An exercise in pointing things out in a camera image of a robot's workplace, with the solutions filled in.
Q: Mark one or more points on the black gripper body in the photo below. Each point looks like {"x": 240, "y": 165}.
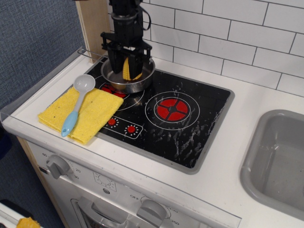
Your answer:
{"x": 128, "y": 32}

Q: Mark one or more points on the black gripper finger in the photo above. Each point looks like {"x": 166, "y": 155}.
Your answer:
{"x": 117, "y": 55}
{"x": 136, "y": 60}

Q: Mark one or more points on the yellow toy corn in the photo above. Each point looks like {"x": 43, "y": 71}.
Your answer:
{"x": 126, "y": 71}

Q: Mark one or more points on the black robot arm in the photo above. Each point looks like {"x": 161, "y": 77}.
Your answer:
{"x": 127, "y": 7}

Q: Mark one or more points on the small steel pot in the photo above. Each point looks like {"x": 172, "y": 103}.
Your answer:
{"x": 116, "y": 80}

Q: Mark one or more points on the yellow folded cloth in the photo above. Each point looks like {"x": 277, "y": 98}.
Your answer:
{"x": 96, "y": 110}

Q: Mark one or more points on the left red stove knob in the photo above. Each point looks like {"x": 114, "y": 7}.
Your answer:
{"x": 112, "y": 122}

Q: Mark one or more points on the red stove knob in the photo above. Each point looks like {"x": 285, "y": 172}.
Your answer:
{"x": 112, "y": 122}
{"x": 131, "y": 129}

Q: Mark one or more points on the right red stove knob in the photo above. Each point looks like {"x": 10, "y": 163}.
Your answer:
{"x": 131, "y": 129}

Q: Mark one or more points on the black toy stovetop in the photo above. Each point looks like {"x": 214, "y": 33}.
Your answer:
{"x": 176, "y": 119}

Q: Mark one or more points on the left grey oven dial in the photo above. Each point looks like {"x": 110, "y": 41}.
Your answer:
{"x": 57, "y": 166}

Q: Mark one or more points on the grey oven dial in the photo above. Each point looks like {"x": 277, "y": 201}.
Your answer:
{"x": 152, "y": 212}
{"x": 57, "y": 166}

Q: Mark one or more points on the white toy oven front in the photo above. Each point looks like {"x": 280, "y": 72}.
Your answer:
{"x": 87, "y": 199}

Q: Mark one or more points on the right grey oven dial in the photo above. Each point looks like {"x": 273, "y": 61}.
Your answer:
{"x": 152, "y": 212}

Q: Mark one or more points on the grey sink basin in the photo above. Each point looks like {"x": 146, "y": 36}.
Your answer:
{"x": 273, "y": 170}

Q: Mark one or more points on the yellow object at corner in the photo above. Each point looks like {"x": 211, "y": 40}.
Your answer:
{"x": 28, "y": 223}

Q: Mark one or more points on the wooden side post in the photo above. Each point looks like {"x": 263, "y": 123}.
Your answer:
{"x": 94, "y": 19}

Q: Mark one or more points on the grey spoon with blue handle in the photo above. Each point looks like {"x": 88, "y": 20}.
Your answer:
{"x": 82, "y": 84}

